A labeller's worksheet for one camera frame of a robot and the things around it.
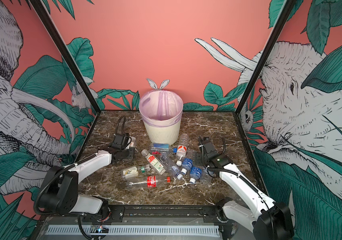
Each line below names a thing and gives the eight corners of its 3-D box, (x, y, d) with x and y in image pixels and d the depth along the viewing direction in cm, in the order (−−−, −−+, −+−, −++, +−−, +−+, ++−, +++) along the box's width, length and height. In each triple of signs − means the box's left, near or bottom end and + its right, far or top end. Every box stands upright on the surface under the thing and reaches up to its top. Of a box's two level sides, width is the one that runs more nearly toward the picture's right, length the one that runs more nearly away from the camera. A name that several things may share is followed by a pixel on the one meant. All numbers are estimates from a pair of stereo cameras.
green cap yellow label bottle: (123, 179, 88) (120, 175, 83) (125, 169, 91) (122, 165, 87) (144, 179, 88) (143, 175, 83) (146, 169, 92) (144, 165, 87)
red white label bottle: (174, 165, 93) (174, 161, 88) (179, 137, 107) (180, 132, 102) (185, 167, 92) (185, 163, 88) (189, 138, 106) (189, 133, 102)
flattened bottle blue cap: (150, 155, 97) (149, 152, 93) (151, 146, 101) (151, 142, 98) (177, 156, 97) (177, 152, 94) (177, 146, 102) (177, 142, 98)
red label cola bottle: (127, 188, 84) (125, 185, 79) (129, 178, 88) (127, 174, 83) (170, 189, 84) (170, 185, 79) (170, 178, 88) (170, 174, 83)
